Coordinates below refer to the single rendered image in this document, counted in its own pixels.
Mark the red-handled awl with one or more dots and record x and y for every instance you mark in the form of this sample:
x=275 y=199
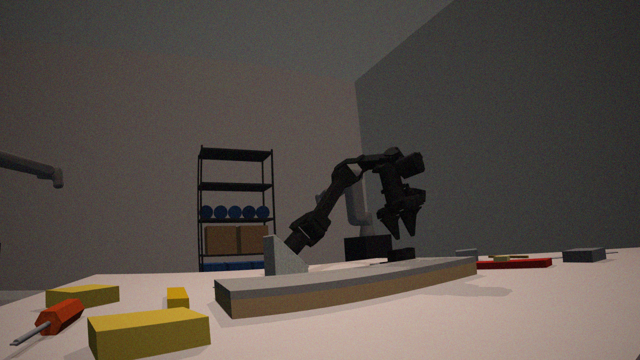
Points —
x=55 y=319

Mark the long tan board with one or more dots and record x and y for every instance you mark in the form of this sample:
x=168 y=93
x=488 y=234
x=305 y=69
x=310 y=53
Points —
x=250 y=297

